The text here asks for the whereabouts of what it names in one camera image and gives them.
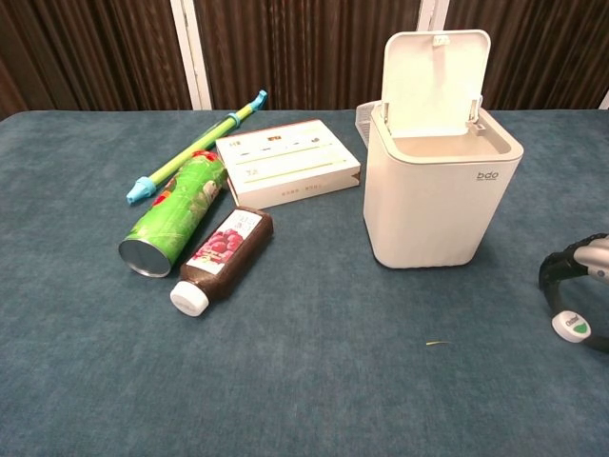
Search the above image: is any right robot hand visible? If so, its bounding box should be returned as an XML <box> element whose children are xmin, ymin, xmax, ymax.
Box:
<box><xmin>538</xmin><ymin>232</ymin><xmax>609</xmax><ymax>354</ymax></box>

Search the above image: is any small white round cap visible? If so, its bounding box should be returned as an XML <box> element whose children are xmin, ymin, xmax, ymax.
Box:
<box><xmin>551</xmin><ymin>310</ymin><xmax>592</xmax><ymax>346</ymax></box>

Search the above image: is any white square container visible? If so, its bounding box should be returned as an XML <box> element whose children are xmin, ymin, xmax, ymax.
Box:
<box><xmin>363</xmin><ymin>29</ymin><xmax>525</xmax><ymax>270</ymax></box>

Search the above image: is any green cylindrical snack can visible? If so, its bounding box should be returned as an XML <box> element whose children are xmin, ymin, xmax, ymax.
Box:
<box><xmin>118</xmin><ymin>149</ymin><xmax>229</xmax><ymax>279</ymax></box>

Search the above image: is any white flat cardboard box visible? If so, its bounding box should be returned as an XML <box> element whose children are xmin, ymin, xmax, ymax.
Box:
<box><xmin>214</xmin><ymin>118</ymin><xmax>362</xmax><ymax>210</ymax></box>

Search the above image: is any blue table mat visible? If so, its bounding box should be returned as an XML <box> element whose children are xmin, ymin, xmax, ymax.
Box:
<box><xmin>0</xmin><ymin>108</ymin><xmax>609</xmax><ymax>457</ymax></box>

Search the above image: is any dark brown juice bottle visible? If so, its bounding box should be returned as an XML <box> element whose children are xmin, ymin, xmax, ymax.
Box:
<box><xmin>169</xmin><ymin>207</ymin><xmax>275</xmax><ymax>317</ymax></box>

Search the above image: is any green blue water squirter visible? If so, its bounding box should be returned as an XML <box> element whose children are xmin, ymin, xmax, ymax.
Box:
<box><xmin>125</xmin><ymin>89</ymin><xmax>268</xmax><ymax>208</ymax></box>

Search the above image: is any white wire mesh shelf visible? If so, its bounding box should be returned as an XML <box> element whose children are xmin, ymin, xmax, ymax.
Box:
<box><xmin>355</xmin><ymin>103</ymin><xmax>384</xmax><ymax>149</ymax></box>

